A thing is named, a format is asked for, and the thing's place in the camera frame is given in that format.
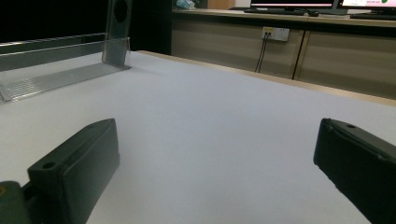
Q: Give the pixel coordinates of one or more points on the beige wooden cabinet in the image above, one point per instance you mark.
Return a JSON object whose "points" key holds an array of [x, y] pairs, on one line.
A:
{"points": [[218, 40]]}

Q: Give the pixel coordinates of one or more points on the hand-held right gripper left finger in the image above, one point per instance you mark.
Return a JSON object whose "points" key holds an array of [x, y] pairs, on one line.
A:
{"points": [[74, 174]]}

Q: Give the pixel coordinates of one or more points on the brown box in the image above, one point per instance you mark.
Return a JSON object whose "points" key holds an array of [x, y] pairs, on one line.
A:
{"points": [[221, 4]]}

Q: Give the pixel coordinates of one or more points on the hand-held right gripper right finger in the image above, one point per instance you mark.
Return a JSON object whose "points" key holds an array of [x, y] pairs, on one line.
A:
{"points": [[364, 168]]}

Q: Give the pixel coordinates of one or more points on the black keyboard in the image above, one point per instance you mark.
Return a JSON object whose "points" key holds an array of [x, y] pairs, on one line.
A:
{"points": [[373, 16], [280, 11]]}

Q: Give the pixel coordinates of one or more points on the light blue object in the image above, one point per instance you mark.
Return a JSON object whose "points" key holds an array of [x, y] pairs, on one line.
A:
{"points": [[185, 4]]}

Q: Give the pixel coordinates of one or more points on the wooden table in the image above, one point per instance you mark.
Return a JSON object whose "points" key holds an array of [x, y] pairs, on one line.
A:
{"points": [[342, 92]]}

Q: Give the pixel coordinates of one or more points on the clear plastic organizer bin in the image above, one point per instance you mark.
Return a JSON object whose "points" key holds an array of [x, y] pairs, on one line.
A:
{"points": [[62, 79]]}

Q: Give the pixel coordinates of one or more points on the computer monitor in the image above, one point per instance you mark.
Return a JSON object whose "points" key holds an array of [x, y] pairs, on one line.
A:
{"points": [[292, 3], [369, 3]]}

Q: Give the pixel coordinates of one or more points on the white wall socket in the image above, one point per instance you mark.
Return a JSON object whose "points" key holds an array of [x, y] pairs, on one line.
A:
{"points": [[275, 33]]}

